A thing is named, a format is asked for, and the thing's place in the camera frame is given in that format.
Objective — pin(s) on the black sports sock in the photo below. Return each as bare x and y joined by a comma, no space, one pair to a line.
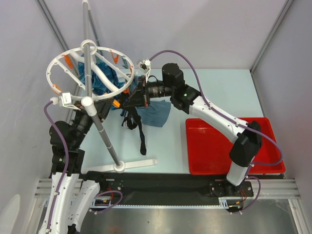
131,118
143,149

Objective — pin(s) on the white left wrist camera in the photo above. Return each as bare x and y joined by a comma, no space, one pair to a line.
64,100

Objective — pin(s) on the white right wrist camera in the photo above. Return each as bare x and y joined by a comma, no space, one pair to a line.
145,67

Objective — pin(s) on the teal clothespin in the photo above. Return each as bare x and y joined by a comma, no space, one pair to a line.
125,62

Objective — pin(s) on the white round clip hanger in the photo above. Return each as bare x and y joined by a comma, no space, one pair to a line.
84,54

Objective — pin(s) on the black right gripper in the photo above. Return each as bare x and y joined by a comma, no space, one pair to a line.
142,91

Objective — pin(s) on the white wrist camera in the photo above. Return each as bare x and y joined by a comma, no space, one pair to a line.
145,67
64,100

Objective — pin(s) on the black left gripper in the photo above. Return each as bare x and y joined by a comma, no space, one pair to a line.
103,107

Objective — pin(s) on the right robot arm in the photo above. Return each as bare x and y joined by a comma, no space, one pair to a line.
245,137

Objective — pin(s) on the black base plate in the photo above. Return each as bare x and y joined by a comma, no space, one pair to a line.
141,199

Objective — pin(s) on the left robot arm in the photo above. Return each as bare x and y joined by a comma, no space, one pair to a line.
71,192

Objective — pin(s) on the aluminium rail frame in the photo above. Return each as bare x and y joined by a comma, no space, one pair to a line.
265,188

